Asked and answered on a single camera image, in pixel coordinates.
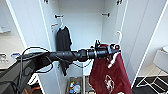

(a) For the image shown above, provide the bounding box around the white clothes hanger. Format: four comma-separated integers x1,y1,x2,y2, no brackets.
55,18,68,32
108,30,124,68

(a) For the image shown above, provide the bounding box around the red jacket with white sleeves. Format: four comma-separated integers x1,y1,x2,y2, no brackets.
87,49,134,94

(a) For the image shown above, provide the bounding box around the white wardrobe door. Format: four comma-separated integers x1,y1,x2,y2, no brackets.
4,0,68,94
123,0,168,89

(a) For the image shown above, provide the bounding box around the white wardrobe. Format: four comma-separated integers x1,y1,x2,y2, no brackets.
39,0,129,94

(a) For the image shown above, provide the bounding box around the black t-shirt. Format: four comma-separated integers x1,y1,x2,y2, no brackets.
54,25,74,77

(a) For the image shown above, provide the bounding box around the white jug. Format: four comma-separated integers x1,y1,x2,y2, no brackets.
73,83,82,94

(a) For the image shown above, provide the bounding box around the blue bottle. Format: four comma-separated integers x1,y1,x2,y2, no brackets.
68,82,76,94

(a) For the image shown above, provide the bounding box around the white drying rack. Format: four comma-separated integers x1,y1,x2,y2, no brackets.
134,75,168,93

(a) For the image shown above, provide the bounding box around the orange and white sticker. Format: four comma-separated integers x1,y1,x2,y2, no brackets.
50,22,59,29

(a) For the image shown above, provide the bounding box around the wire basket with bottles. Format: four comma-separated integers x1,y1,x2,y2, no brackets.
67,76,85,94

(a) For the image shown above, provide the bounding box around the black hanging bracket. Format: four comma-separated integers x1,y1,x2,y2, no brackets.
53,13,65,19
101,12,111,17

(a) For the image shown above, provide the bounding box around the thin black cable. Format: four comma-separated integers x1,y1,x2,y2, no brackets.
15,46,93,94

